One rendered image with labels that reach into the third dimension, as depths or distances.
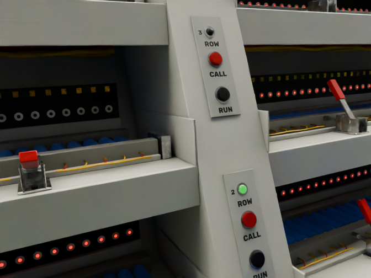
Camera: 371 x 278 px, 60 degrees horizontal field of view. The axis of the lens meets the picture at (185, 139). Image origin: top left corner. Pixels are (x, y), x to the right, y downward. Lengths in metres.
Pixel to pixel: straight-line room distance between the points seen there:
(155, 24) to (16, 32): 0.14
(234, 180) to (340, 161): 0.18
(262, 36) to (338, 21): 0.15
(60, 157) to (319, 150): 0.32
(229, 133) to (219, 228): 0.11
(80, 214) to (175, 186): 0.10
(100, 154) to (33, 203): 0.09
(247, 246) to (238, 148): 0.11
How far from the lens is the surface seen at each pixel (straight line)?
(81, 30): 0.37
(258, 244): 0.38
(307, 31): 0.52
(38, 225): 0.32
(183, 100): 0.36
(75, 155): 0.36
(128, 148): 0.37
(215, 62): 0.38
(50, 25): 0.36
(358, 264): 0.55
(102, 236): 0.49
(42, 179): 0.35
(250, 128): 0.39
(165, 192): 0.34
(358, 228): 0.60
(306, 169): 0.45
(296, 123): 0.53
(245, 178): 0.37
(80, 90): 0.50
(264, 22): 0.47
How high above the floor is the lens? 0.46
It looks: 6 degrees up
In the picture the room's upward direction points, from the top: 11 degrees counter-clockwise
